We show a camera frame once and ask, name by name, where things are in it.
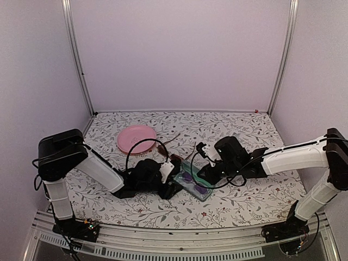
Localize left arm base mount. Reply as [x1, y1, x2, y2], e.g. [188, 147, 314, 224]
[52, 215, 100, 243]

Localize clear purple glasses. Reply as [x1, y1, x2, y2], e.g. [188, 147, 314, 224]
[180, 171, 208, 194]

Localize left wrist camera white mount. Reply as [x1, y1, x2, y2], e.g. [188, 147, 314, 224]
[159, 160, 181, 184]

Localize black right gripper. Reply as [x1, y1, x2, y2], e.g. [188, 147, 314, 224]
[195, 163, 240, 188]

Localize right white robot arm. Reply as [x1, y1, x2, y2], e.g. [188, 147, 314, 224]
[196, 128, 347, 237]

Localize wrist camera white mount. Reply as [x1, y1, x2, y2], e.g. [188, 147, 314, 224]
[196, 142, 220, 167]
[159, 160, 181, 184]

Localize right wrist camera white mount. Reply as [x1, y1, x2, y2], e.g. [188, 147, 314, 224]
[196, 142, 220, 167]

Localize pink plate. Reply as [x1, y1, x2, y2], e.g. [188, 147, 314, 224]
[116, 125, 157, 145]

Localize right aluminium frame post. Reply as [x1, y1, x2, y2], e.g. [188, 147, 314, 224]
[267, 0, 299, 118]

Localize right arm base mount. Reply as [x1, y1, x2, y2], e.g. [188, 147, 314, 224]
[261, 201, 320, 256]

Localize aluminium frame post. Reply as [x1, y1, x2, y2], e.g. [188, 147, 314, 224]
[61, 0, 95, 117]
[267, 0, 299, 118]

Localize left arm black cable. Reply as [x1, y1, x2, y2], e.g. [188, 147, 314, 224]
[125, 138, 167, 172]

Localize grey case green lining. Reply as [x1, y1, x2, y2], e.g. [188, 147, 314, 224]
[174, 160, 213, 202]

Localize brown sunglasses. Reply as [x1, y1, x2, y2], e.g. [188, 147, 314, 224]
[157, 133, 196, 160]

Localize front aluminium rail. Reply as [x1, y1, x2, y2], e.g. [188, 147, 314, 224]
[24, 209, 338, 261]

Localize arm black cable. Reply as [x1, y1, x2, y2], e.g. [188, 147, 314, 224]
[189, 152, 270, 188]
[125, 138, 167, 172]

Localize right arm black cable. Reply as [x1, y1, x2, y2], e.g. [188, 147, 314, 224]
[189, 152, 270, 188]

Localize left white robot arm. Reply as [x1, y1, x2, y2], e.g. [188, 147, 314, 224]
[32, 129, 183, 236]

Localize left aluminium frame post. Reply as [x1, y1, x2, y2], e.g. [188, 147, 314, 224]
[61, 0, 95, 117]

